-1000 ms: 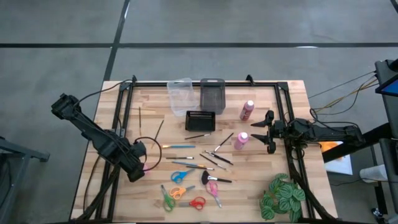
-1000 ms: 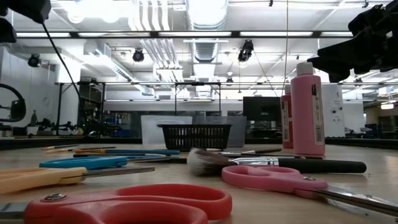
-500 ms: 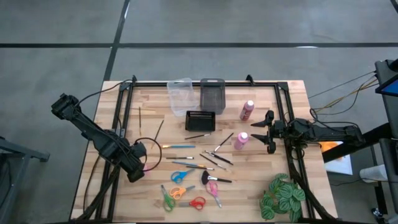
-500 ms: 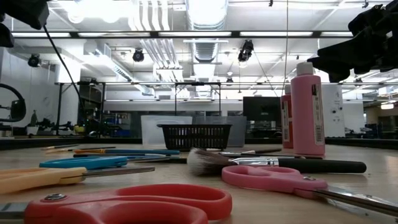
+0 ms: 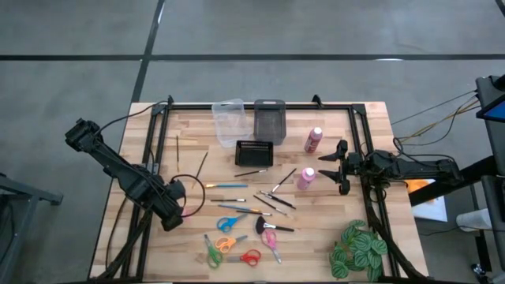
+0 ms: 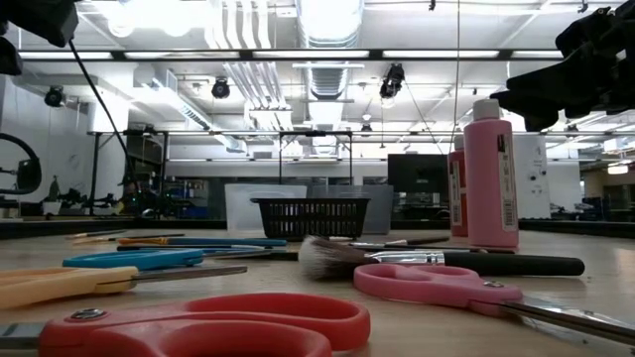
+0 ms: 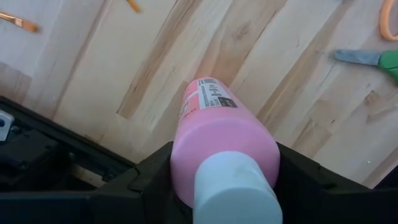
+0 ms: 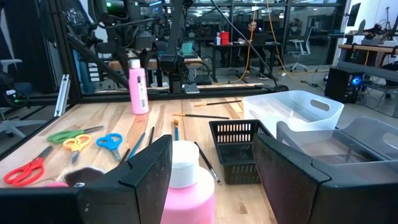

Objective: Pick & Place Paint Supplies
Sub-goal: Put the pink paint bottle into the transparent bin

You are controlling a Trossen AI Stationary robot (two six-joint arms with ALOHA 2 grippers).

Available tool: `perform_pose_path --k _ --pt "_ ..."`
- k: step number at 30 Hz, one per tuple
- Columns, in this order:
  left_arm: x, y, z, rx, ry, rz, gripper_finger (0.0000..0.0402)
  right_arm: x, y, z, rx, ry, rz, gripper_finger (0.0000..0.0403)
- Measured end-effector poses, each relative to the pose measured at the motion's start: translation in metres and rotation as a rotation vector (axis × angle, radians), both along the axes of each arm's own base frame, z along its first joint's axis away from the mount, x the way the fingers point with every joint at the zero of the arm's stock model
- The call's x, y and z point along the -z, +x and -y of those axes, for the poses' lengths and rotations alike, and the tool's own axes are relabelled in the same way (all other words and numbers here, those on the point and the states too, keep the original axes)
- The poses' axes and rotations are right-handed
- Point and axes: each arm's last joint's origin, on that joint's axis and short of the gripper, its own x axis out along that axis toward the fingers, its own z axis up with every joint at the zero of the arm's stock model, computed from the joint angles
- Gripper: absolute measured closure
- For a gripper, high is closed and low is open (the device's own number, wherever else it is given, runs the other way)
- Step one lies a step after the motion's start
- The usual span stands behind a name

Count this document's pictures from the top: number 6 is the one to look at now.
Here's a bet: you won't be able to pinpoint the fan brush black handle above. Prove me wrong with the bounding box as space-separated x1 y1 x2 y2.
299 235 585 281

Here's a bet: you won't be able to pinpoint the clear plastic bin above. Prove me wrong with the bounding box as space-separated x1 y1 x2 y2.
224 183 308 232

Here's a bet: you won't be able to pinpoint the thin wooden paintbrush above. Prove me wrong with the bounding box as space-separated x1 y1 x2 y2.
63 228 128 241

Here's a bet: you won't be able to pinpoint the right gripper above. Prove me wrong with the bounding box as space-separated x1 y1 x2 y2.
489 5 635 133

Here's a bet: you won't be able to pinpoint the grey plastic bin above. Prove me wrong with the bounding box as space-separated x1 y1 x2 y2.
312 184 395 235

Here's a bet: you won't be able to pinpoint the light pink paint bottle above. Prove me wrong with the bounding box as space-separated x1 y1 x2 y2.
463 98 521 252

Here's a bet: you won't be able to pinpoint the black computer monitor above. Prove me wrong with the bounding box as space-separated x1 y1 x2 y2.
387 153 450 222

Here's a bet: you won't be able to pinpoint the blue storage bins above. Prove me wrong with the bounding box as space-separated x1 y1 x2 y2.
166 178 209 219

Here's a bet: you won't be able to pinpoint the blue handled paintbrush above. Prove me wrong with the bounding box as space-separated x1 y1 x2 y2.
117 236 288 248

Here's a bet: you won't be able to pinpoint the black handled paintbrush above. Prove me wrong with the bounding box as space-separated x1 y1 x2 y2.
212 250 300 263

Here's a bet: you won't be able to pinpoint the dark paintbrush silver ferrule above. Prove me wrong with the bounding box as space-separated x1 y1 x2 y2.
116 244 267 252

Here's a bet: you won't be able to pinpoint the thin hanging cable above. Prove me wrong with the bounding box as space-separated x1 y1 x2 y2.
448 0 460 155

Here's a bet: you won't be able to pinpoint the overhead beam with lights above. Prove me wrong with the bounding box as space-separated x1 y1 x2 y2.
0 48 567 63

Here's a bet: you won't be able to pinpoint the pink scissors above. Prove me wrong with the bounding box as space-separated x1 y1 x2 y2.
353 263 635 347

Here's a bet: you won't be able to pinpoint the red scissors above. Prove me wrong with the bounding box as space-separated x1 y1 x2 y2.
0 292 372 357

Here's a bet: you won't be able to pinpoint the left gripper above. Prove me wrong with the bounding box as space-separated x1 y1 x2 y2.
0 0 80 76

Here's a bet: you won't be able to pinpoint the silver air duct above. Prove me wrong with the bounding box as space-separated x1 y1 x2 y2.
296 0 366 103

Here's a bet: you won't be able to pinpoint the black mesh basket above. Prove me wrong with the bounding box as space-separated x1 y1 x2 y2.
250 196 372 242

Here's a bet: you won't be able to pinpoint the long black silver-ferrule paintbrush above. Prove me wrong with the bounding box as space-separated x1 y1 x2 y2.
349 236 450 248

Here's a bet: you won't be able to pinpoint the orange scissors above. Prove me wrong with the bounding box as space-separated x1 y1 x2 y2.
0 265 248 311

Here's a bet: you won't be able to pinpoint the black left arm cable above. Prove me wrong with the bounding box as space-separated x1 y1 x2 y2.
67 40 143 199

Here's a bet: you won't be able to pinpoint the white pillar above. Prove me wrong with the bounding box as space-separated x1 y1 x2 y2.
513 134 552 220

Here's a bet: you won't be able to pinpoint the black metal table frame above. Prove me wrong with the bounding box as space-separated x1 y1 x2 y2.
88 129 354 215

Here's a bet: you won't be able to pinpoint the black box device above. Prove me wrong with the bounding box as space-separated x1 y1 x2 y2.
0 132 44 195

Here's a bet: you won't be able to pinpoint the black overhead camera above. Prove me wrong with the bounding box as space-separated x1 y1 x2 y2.
379 62 406 99

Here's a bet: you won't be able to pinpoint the blue scissors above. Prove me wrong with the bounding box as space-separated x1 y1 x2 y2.
62 247 274 272

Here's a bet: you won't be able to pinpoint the red paint bottle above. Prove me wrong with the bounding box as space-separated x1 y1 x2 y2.
447 136 470 238

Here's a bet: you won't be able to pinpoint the thin black paintbrush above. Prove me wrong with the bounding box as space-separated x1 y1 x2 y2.
381 242 517 255

